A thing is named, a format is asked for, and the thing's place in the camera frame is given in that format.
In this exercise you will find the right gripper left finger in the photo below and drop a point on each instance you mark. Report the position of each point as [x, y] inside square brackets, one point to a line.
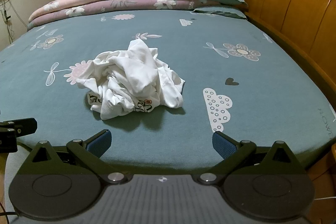
[61, 182]

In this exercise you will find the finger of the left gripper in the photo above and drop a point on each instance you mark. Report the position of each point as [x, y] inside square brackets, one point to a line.
[19, 127]

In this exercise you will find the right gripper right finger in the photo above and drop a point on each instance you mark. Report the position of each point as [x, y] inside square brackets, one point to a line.
[259, 182]

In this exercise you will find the white printed long-sleeve shirt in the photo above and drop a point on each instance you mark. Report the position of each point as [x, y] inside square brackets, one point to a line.
[123, 81]

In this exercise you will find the teal floral bed sheet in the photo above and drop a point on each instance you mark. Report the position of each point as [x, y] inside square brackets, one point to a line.
[237, 81]

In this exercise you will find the lower teal pillow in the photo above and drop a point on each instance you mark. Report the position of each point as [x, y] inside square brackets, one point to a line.
[226, 11]

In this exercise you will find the wooden headboard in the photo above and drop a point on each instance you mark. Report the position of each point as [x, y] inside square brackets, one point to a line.
[306, 30]

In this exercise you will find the purple floral folded quilt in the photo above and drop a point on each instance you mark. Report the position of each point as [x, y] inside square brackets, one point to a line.
[119, 5]

